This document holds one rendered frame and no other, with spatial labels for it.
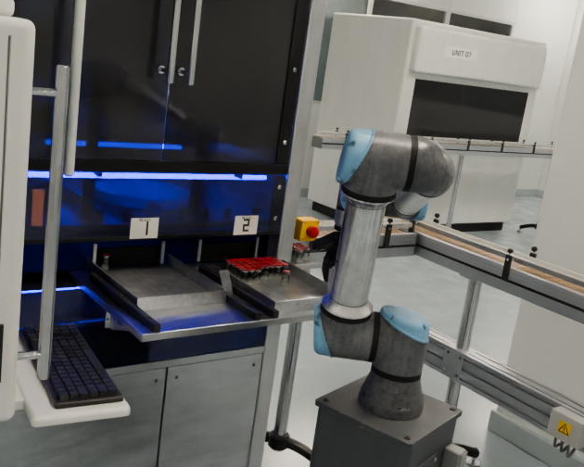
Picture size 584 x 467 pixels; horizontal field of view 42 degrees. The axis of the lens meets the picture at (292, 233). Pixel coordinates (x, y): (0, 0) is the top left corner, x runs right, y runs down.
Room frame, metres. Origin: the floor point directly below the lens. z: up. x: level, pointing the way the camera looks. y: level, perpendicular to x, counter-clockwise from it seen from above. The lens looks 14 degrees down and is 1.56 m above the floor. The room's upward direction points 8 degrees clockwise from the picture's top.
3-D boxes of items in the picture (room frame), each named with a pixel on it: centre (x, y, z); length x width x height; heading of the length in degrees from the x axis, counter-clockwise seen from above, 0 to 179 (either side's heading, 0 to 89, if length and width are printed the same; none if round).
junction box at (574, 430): (2.29, -0.98, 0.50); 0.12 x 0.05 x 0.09; 38
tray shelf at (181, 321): (2.05, 0.18, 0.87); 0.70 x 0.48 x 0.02; 128
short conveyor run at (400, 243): (2.74, -0.18, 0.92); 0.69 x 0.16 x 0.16; 128
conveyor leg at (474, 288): (2.74, -0.70, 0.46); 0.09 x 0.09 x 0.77; 38
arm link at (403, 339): (1.65, -0.28, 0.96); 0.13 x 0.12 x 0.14; 91
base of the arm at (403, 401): (1.65, -0.28, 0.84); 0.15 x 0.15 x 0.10
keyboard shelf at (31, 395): (1.56, 0.51, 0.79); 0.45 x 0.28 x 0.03; 31
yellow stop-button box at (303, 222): (2.45, -0.04, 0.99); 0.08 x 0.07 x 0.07; 38
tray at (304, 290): (2.12, 0.02, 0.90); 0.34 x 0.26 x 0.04; 37
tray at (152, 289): (2.00, 0.36, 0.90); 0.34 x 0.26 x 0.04; 38
